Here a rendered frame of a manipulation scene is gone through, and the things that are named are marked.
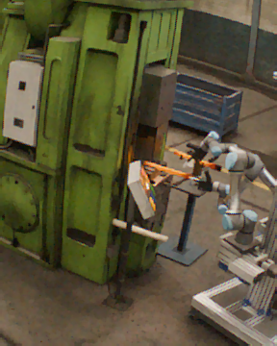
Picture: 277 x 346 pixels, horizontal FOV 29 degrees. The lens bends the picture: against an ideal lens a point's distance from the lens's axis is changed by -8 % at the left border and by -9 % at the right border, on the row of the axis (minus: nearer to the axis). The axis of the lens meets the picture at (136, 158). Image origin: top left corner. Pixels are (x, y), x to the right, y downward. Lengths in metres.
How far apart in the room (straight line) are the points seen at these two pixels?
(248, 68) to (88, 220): 8.39
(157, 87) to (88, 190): 0.95
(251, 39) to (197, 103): 4.29
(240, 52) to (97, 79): 8.53
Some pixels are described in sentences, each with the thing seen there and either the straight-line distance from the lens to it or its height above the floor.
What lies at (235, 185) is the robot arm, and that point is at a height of 1.24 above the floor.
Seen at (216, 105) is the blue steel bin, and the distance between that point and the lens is 8.18.
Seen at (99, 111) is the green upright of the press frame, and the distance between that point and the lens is 4.17.
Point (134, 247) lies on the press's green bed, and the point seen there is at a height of 0.31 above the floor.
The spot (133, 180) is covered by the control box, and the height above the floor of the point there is 1.18.
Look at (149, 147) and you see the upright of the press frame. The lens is 4.75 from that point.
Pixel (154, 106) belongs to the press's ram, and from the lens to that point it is 4.19.
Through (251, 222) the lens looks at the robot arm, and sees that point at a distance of 3.90.
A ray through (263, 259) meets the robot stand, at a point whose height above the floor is 0.77.
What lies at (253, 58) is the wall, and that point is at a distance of 12.31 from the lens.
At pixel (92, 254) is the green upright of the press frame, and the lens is 4.58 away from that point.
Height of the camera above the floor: 2.74
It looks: 22 degrees down
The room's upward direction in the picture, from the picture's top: 8 degrees clockwise
